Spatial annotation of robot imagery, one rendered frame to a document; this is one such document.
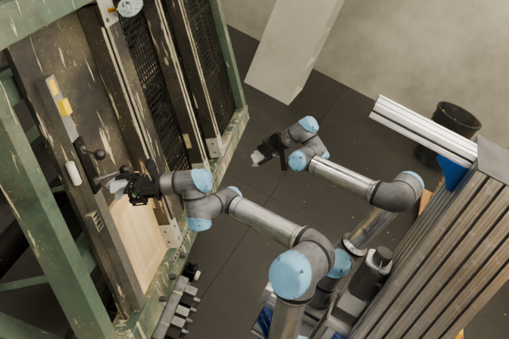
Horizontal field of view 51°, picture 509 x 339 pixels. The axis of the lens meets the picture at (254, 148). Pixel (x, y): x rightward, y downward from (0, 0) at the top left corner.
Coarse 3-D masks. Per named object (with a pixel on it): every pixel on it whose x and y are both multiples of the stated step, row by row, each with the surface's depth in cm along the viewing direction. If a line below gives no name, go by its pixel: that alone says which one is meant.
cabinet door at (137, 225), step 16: (112, 208) 195; (128, 208) 207; (144, 208) 219; (128, 224) 205; (144, 224) 218; (128, 240) 204; (144, 240) 216; (160, 240) 229; (128, 256) 202; (144, 256) 215; (160, 256) 228; (144, 272) 214; (144, 288) 212
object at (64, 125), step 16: (48, 80) 164; (48, 96) 165; (48, 112) 168; (64, 128) 169; (64, 144) 172; (80, 176) 178; (96, 208) 183; (112, 224) 190; (112, 240) 189; (112, 256) 193; (128, 272) 197; (128, 288) 199; (144, 304) 206
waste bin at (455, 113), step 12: (444, 108) 610; (456, 108) 611; (432, 120) 593; (444, 120) 577; (456, 120) 616; (468, 120) 606; (456, 132) 575; (468, 132) 574; (420, 156) 608; (432, 156) 597; (432, 168) 605
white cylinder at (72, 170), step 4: (68, 164) 172; (72, 164) 173; (68, 168) 172; (72, 168) 173; (76, 168) 174; (68, 172) 173; (72, 172) 173; (76, 172) 174; (72, 176) 174; (76, 176) 174; (72, 180) 175; (76, 180) 175; (80, 180) 176; (76, 184) 175
